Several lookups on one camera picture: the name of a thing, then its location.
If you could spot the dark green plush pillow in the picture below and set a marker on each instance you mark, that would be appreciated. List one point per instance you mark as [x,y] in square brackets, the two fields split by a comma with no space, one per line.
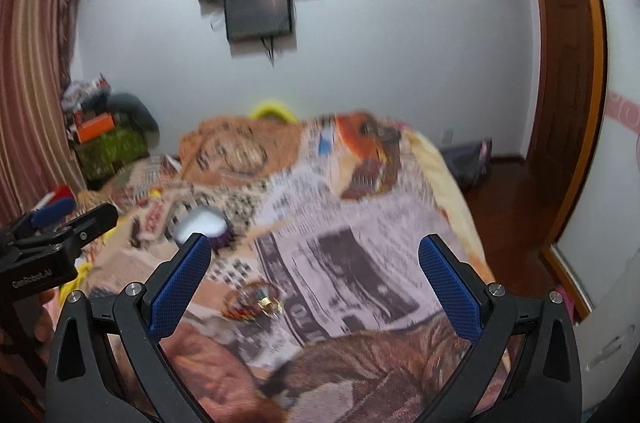
[130,110]

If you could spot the striped red curtain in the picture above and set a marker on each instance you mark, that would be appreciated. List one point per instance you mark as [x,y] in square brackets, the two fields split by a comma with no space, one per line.
[37,46]

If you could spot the red and white box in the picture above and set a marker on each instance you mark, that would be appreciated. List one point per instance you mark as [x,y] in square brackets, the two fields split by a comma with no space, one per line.
[59,193]

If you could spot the orange box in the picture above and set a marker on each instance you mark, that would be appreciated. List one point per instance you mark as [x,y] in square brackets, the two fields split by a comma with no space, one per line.
[95,127]

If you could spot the small dark wall monitor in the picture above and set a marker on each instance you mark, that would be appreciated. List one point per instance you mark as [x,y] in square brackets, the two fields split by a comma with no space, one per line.
[257,19]

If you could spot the printed patchwork bed blanket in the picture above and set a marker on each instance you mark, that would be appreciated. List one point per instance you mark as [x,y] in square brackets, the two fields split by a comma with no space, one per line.
[318,311]

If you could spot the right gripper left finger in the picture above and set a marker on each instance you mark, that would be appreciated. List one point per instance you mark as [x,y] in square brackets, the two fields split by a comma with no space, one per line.
[84,382]

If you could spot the left hand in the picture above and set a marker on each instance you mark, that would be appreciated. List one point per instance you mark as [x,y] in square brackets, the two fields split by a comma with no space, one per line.
[43,328]

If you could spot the yellow ring cushion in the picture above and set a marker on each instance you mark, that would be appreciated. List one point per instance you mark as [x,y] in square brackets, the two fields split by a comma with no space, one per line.
[273,110]

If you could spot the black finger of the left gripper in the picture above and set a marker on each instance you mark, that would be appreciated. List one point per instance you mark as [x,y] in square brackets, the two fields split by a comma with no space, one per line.
[79,232]

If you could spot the purple heart jewelry box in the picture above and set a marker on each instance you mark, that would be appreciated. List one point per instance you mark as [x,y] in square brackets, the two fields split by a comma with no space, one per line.
[208,221]

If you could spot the white sliding wardrobe door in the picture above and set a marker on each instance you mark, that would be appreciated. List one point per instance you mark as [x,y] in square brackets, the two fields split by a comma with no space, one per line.
[602,235]

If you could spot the dark bag on floor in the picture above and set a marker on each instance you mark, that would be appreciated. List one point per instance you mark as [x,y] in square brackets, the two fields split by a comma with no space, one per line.
[469,164]

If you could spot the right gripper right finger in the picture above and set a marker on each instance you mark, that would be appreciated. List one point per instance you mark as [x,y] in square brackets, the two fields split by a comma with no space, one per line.
[543,385]

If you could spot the brown wooden door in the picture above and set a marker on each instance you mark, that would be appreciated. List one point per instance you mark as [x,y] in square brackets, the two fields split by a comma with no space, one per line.
[569,103]

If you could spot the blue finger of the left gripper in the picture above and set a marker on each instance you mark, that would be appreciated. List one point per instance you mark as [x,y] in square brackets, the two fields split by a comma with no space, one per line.
[52,213]

